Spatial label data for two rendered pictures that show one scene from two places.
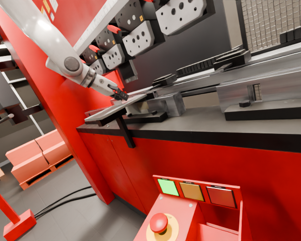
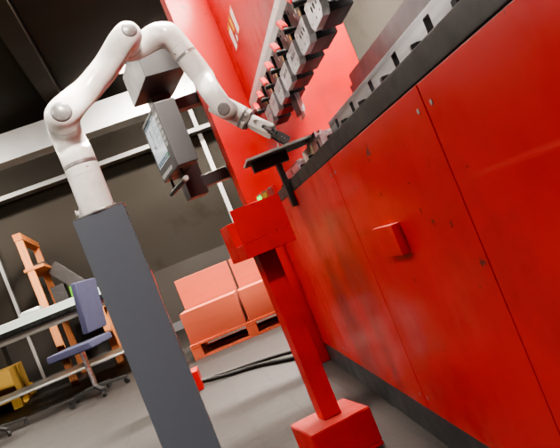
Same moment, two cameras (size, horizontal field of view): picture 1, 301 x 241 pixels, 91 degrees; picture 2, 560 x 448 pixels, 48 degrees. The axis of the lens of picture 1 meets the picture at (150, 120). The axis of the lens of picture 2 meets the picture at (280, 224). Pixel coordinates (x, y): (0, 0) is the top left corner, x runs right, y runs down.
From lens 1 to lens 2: 1.82 m
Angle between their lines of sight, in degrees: 36
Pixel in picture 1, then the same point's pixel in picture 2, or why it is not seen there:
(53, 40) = (211, 92)
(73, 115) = (266, 180)
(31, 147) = (218, 276)
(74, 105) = not seen: hidden behind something
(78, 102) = not seen: hidden behind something
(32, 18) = (200, 74)
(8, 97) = (185, 150)
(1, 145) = (170, 284)
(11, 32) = not seen: hidden behind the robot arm
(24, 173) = (200, 324)
